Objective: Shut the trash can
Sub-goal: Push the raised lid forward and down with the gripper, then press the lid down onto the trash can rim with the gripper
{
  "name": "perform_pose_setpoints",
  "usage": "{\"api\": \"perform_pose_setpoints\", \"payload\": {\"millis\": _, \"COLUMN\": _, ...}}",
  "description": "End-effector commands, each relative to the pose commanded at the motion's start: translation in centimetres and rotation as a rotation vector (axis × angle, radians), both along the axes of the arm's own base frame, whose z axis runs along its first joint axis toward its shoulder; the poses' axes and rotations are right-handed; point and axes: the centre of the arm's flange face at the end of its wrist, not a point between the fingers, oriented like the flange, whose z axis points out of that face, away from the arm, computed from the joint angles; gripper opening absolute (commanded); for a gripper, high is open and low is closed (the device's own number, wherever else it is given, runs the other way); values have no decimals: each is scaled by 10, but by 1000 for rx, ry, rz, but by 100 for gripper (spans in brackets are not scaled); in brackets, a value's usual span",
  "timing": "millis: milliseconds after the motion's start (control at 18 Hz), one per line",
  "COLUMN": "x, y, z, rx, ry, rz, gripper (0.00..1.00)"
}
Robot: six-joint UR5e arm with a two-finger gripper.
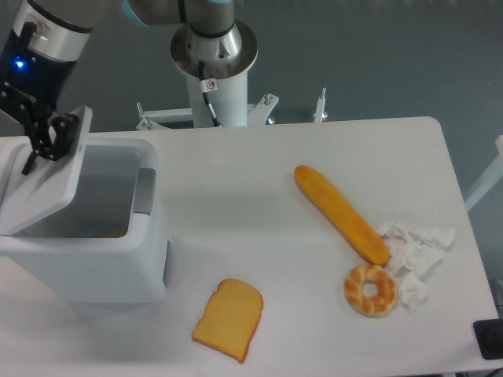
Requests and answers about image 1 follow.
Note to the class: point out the small crumpled white tissue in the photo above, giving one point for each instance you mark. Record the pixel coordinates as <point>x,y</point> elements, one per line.
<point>412,292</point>

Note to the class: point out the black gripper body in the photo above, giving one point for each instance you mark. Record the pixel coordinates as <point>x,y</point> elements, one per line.
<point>30,84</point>

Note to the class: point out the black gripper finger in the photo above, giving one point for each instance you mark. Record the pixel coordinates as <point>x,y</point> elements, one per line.
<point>41,144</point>
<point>60,135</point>

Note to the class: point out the white trash can body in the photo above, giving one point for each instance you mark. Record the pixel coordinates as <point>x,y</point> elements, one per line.
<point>110,244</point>

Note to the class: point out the white trash can lid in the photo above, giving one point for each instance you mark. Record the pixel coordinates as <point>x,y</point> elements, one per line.
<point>50,187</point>

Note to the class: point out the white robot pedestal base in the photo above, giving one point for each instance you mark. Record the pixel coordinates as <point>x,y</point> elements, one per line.
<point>216,77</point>

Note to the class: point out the black device at edge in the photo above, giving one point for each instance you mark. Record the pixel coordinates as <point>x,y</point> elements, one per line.
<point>488,334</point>

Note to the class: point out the braided ring bread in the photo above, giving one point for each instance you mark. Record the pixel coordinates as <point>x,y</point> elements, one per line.
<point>370,290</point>

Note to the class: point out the white frame at right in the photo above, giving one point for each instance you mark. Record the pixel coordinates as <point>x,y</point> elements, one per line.
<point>487,180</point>

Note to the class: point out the white stand foot with bolt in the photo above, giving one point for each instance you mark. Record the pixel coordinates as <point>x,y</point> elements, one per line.
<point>320,114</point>

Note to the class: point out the toast bread slice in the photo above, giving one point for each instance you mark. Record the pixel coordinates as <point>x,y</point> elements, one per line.
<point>230,319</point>

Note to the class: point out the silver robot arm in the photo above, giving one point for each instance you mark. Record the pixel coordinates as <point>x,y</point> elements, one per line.
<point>44,44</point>

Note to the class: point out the long orange baguette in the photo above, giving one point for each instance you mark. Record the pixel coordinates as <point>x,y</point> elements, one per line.
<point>342,214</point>

